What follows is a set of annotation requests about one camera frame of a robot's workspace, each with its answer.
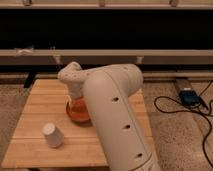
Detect blue device on floor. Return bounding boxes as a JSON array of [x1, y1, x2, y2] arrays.
[[179, 90, 200, 106]]

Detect white paper cup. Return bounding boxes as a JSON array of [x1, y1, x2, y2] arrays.
[[42, 123, 64, 148]]

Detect orange ceramic bowl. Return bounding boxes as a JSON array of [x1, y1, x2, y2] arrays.
[[66, 97, 90, 124]]

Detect long wooden bench rail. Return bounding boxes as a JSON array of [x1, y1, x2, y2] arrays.
[[0, 49, 213, 66]]

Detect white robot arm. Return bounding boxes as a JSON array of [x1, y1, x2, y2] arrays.
[[58, 62, 161, 171]]

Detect black cable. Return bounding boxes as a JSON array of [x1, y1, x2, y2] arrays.
[[153, 79, 213, 168]]

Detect black table leg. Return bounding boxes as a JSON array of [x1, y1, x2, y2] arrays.
[[24, 72, 36, 88]]

